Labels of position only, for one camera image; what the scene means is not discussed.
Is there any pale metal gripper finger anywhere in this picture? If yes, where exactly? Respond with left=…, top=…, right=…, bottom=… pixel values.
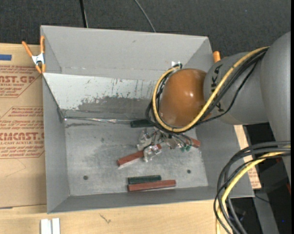
left=136, top=129, right=151, bottom=151
left=143, top=145, right=162, bottom=163

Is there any red-brown block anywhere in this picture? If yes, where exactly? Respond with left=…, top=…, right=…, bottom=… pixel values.
left=117, top=144, right=162, bottom=167
left=127, top=179, right=177, bottom=193
left=185, top=136, right=201, bottom=149

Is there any dark green flat block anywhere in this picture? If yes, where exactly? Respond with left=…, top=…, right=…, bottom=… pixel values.
left=127, top=175, right=162, bottom=185
left=130, top=119, right=154, bottom=128

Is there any grey metal bin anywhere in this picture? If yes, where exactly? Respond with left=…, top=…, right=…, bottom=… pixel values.
left=40, top=25, right=256, bottom=214

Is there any brown cardboard board red print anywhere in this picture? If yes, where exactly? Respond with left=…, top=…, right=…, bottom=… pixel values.
left=0, top=42, right=262, bottom=210

